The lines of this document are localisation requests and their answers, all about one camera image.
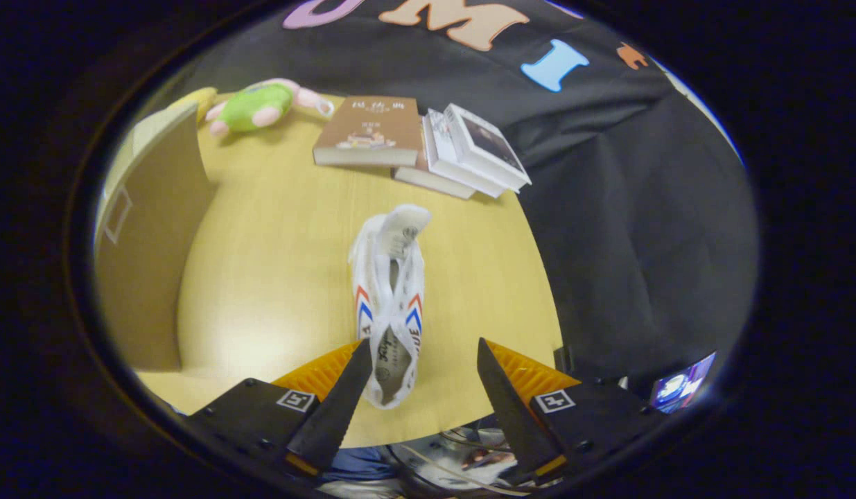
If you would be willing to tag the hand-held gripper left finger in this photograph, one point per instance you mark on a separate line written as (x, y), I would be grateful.
(341, 409)

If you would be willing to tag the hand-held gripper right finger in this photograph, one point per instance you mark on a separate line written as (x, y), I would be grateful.
(507, 409)

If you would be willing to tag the white canvas shoe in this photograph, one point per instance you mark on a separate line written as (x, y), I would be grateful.
(393, 333)

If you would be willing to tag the beige fabric storage box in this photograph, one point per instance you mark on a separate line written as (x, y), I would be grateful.
(157, 263)

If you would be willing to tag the person's blue trousers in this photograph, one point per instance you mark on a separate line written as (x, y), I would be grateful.
(358, 464)

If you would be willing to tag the black table edge clamp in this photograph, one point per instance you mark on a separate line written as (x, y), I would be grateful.
(563, 360)

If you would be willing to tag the lit screen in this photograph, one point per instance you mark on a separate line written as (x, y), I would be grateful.
(680, 384)

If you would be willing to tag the thin pale book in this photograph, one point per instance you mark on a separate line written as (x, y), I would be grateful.
(428, 180)

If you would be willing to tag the white book with dark cover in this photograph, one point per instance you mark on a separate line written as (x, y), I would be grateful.
(490, 145)

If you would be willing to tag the brown book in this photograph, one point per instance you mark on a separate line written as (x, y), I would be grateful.
(369, 125)

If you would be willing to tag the green and pink plush toy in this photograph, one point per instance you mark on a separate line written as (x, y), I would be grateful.
(254, 109)

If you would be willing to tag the yellow plush toy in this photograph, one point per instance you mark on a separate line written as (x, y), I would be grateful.
(195, 100)

